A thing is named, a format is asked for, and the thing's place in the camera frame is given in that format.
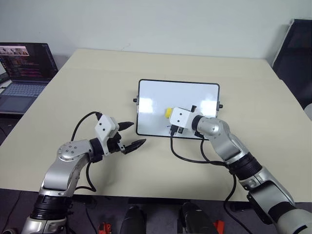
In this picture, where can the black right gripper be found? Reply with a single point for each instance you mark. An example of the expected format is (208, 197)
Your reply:
(180, 130)

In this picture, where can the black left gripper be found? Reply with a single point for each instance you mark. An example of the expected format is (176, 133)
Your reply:
(114, 144)

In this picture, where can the yellow whiteboard eraser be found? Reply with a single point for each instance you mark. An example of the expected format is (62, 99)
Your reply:
(168, 113)

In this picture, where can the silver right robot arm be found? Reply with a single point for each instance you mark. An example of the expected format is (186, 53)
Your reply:
(229, 146)

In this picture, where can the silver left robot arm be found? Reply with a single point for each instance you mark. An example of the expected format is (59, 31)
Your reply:
(65, 168)

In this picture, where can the small black-framed whiteboard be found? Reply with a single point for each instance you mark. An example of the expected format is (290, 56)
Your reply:
(156, 107)

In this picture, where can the dark rounded shape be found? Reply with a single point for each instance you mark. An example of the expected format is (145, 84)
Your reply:
(134, 220)
(195, 219)

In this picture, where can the red black tool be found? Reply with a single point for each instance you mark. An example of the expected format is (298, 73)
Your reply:
(104, 228)

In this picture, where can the red plastic piece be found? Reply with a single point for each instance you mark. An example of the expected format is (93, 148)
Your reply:
(219, 228)

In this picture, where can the open grey laptop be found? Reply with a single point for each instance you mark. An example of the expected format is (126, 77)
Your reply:
(23, 73)

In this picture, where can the black chair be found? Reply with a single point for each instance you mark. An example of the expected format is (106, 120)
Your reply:
(296, 61)

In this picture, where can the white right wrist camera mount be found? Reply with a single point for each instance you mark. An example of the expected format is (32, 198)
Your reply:
(181, 118)

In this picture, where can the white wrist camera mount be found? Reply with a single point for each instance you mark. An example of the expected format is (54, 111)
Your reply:
(181, 118)
(104, 126)

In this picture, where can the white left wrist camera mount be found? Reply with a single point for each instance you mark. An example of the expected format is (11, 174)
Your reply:
(104, 126)

